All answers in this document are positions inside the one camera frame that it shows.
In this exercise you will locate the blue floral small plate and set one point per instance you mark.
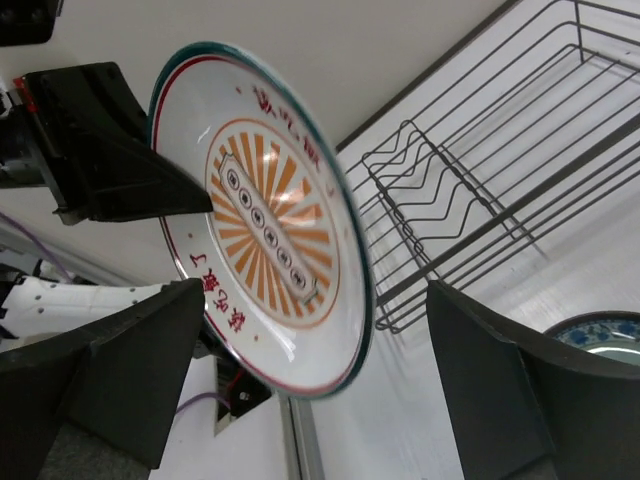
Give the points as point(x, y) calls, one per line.
point(610, 334)

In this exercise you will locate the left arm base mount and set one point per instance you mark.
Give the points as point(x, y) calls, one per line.
point(236, 391)

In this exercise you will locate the aluminium front rail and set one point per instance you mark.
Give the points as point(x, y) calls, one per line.
point(302, 451)

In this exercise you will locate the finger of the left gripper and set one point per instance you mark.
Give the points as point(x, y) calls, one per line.
point(99, 164)

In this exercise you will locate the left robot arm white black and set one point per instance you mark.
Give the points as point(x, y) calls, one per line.
point(32, 308)

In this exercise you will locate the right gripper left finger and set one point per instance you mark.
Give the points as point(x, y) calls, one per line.
point(115, 381)

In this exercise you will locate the grey wire dish rack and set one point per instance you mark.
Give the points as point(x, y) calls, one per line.
point(510, 170)

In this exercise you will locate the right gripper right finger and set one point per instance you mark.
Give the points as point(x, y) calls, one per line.
point(525, 406)

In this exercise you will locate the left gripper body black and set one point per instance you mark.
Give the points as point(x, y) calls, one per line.
point(23, 23)

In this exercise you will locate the orange sunburst plate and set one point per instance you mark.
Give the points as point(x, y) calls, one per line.
point(282, 254)

